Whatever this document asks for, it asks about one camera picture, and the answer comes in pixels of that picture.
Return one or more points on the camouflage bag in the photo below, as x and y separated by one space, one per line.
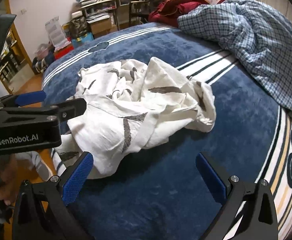
78 27

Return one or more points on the white shirt with grey strokes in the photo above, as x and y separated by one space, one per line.
160 92

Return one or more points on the white printed paper board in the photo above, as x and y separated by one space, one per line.
56 32

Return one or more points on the wooden door frame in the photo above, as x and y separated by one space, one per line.
22 47

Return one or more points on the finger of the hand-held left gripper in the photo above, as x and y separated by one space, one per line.
71 108
30 97

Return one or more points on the clear plastic bag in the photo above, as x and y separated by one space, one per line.
42 50

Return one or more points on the red box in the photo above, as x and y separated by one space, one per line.
63 53

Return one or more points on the cardboard box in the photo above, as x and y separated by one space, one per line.
99 25

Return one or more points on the blue box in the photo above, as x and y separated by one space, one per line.
82 40

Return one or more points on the person's grey shoe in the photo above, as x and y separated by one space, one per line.
43 167

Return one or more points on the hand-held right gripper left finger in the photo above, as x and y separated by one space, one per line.
78 178

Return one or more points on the blue plaid shirt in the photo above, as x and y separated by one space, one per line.
260 42

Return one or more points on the wooden desk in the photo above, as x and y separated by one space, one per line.
103 7

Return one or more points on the striped cloth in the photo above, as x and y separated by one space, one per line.
42 63

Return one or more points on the person's left hand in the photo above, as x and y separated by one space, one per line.
7 177

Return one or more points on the blue striped blanket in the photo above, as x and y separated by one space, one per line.
235 130

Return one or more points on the black chair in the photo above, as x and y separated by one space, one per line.
138 11

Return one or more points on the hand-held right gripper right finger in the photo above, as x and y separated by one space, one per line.
209 178

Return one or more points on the red quilt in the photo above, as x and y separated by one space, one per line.
180 5

